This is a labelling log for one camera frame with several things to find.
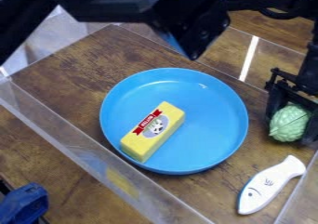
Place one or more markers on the green bitter gourd toy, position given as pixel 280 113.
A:
pixel 289 123

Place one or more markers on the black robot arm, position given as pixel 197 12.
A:
pixel 190 24

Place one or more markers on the yellow butter block toy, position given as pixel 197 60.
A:
pixel 149 135

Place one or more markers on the clear acrylic enclosure wall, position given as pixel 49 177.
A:
pixel 53 143

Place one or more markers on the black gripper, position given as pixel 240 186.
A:
pixel 283 87

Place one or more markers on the blue round plate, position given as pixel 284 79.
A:
pixel 214 128

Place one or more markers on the blue clamp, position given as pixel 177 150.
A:
pixel 25 205

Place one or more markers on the white wooden fish toy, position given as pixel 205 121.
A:
pixel 267 184

